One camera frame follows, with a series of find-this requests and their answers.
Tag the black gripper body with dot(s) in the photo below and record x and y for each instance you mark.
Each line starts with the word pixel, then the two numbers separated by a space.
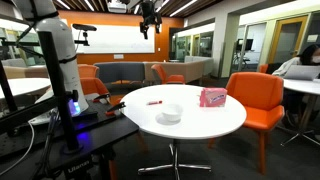
pixel 150 13

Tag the red marker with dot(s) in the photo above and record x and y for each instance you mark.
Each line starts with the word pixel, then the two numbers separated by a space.
pixel 155 102

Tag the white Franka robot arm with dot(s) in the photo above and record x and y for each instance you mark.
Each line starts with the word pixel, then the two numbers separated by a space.
pixel 60 43

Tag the white bowl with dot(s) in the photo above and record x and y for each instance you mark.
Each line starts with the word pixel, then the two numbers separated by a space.
pixel 172 111

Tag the ceiling strip light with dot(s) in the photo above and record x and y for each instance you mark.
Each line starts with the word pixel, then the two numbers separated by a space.
pixel 62 4
pixel 182 8
pixel 89 4

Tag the ceiling projector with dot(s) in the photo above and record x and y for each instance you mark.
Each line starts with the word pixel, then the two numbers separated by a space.
pixel 117 6

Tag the orange lounge chair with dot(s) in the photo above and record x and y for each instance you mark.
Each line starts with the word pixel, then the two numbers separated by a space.
pixel 166 76
pixel 93 86
pixel 87 71
pixel 263 68

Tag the light grey sofa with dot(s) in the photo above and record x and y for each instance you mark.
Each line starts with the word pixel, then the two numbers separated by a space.
pixel 200 63

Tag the black orange bar clamp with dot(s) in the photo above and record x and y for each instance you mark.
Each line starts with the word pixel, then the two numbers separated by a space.
pixel 101 97
pixel 115 108

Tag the pink tissue box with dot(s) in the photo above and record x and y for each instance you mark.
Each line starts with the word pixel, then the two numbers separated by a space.
pixel 213 97

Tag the black vertical stand pole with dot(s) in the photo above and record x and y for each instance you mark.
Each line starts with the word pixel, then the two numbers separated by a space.
pixel 58 86

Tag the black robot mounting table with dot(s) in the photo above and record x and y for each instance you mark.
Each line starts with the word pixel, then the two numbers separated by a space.
pixel 100 130

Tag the orange armchair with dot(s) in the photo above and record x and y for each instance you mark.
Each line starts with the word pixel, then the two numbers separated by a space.
pixel 256 93

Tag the beige lounge sofa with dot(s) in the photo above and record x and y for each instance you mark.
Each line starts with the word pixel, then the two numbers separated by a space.
pixel 23 70

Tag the yellow framed glass door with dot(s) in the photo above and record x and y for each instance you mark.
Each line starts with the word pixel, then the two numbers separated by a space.
pixel 288 38

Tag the round white side table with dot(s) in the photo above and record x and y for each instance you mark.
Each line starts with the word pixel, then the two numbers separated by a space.
pixel 23 86

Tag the person with face mask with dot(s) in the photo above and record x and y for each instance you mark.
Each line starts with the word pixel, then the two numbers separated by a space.
pixel 293 61

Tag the black tripod head with lettering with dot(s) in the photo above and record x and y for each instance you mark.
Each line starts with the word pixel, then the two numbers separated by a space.
pixel 78 166

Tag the silver laptop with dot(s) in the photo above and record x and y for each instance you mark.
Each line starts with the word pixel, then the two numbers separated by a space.
pixel 301 72

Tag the round white meeting table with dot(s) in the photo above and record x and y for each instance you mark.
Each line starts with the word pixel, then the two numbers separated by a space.
pixel 305 86

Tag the wall whiteboard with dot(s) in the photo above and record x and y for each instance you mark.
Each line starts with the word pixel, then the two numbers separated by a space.
pixel 113 39

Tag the white wall plate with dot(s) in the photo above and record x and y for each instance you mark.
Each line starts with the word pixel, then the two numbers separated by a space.
pixel 118 56

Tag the black stereo camera on stand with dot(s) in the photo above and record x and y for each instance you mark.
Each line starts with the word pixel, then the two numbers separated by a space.
pixel 84 27

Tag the black slanted frame bar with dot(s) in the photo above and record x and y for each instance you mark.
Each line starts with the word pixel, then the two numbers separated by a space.
pixel 20 116

